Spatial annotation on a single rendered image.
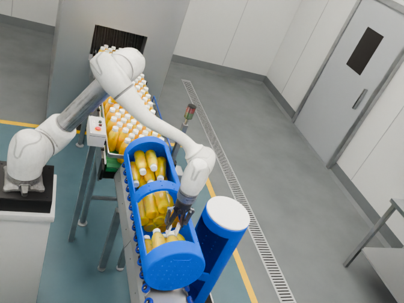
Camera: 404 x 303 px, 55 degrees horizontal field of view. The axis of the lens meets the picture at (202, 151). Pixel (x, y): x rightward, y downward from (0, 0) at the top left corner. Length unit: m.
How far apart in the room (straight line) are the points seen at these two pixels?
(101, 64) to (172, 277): 0.99
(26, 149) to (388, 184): 4.15
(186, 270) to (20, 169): 0.89
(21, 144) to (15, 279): 0.85
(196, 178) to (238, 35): 5.58
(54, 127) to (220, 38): 5.24
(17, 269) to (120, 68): 1.28
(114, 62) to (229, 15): 5.36
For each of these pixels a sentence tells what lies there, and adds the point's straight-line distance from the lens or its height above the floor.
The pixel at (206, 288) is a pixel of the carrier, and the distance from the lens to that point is 2.67.
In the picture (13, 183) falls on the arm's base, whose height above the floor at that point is 1.11.
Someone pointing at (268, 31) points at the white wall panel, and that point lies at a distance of 7.25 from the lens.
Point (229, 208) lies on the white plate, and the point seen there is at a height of 1.04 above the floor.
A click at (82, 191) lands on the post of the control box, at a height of 0.54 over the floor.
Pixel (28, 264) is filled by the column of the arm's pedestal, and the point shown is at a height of 0.61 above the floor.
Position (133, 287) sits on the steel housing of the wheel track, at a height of 0.87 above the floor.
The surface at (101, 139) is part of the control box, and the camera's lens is 2.51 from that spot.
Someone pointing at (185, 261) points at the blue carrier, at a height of 1.17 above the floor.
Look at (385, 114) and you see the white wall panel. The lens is 5.27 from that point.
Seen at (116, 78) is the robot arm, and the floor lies 1.80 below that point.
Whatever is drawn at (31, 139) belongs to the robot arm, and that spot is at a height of 1.35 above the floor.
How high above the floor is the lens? 2.48
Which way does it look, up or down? 32 degrees down
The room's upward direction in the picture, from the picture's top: 23 degrees clockwise
